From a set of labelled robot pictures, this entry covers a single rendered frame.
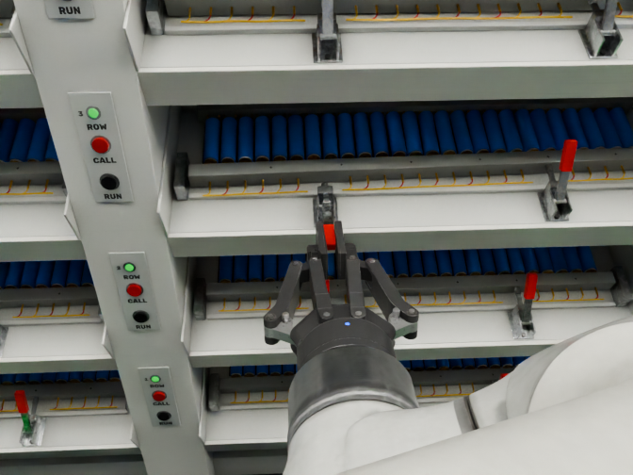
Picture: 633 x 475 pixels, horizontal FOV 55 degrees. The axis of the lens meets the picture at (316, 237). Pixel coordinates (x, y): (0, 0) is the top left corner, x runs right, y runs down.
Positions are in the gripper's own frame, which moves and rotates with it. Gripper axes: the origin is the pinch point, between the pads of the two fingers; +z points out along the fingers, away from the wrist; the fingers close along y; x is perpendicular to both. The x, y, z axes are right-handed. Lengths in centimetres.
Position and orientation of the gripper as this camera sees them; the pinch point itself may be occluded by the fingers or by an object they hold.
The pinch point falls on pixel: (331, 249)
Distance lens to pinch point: 61.2
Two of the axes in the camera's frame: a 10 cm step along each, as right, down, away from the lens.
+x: -0.1, -8.8, -4.8
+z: -0.5, -4.8, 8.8
